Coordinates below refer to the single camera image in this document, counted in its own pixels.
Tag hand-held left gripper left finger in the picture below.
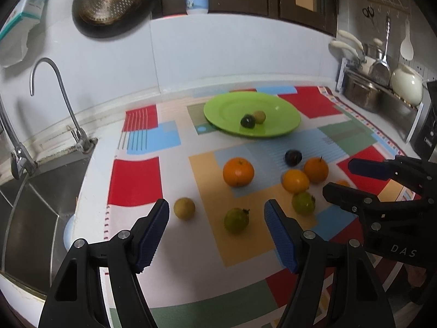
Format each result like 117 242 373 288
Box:
37 198 170 328

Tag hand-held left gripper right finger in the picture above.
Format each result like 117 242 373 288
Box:
264 199 397 328

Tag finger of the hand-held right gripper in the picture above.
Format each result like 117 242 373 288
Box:
323 182 427 224
348 155 437 195

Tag green round fruit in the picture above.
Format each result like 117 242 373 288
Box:
223 207 250 235
291 191 316 216

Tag orange with stem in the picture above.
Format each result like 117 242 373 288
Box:
303 156 329 184

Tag small yellow-orange tangerine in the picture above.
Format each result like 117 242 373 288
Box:
281 169 310 194

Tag large orange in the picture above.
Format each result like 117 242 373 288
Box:
223 157 255 188

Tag green plate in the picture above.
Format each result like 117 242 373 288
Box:
203 92 302 139

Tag colourful patterned mat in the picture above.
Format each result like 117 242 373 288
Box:
102 85 424 328

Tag metal dish rack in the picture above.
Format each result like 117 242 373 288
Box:
336 58 431 143

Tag black appliance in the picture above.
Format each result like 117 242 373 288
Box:
410 80 437 159

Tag large steel pot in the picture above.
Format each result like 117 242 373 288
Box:
341 72 381 113

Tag white round dish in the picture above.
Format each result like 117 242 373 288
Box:
63 213 77 257

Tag white ceramic pot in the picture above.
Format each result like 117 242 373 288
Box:
390 66 424 106

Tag metal skimmer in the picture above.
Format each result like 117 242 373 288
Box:
368 14 391 87

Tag steel saucepan with lid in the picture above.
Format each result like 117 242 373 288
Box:
362 37 388 76

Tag stainless steel sink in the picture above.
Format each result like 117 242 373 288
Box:
0 150 93 294

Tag white rice paddle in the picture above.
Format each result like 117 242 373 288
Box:
399 19 415 60

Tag curved steel faucet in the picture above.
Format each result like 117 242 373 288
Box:
30 57 99 154

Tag black scissors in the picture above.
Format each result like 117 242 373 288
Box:
362 6 376 28

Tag steel tap with lever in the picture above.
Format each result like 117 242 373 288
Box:
0 96 36 180

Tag black pan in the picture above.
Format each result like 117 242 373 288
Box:
72 0 154 38

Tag white and teal box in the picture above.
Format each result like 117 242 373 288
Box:
0 0 55 42

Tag cream handled pan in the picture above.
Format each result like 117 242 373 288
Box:
337 30 366 55
329 40 368 66

